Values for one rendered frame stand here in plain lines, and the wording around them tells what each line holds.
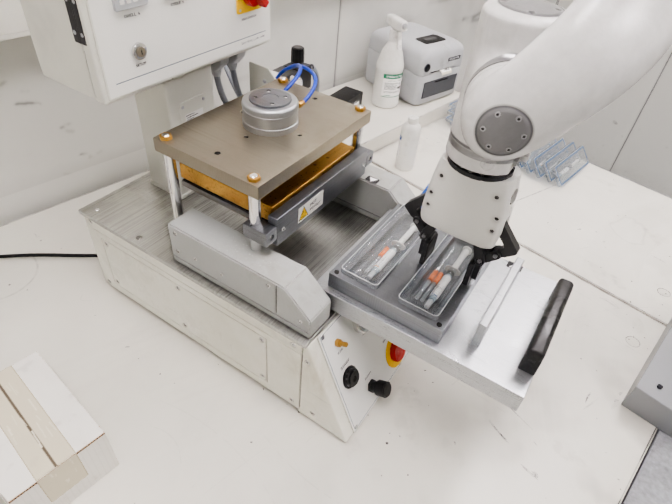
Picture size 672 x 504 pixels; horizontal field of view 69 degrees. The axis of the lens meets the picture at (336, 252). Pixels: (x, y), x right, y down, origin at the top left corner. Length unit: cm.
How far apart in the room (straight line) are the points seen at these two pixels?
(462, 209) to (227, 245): 31
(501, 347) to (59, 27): 66
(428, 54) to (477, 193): 100
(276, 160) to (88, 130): 67
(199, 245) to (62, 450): 30
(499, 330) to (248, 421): 39
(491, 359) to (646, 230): 85
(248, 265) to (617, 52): 46
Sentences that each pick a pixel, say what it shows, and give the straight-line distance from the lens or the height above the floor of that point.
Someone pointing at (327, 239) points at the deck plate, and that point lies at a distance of 80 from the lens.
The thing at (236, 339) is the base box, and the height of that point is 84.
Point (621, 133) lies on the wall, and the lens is 305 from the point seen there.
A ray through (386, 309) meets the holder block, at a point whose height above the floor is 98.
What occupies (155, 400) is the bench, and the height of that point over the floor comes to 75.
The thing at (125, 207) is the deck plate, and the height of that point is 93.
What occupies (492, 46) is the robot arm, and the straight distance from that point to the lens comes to 50.
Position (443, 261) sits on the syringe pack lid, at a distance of 69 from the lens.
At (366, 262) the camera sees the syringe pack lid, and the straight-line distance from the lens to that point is 66.
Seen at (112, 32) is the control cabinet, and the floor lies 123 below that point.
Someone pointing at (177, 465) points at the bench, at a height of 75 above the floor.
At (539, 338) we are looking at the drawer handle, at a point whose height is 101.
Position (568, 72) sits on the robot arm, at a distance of 43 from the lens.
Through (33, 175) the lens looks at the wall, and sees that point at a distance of 124.
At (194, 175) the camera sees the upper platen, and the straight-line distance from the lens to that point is 74.
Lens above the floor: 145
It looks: 42 degrees down
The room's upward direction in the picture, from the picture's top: 6 degrees clockwise
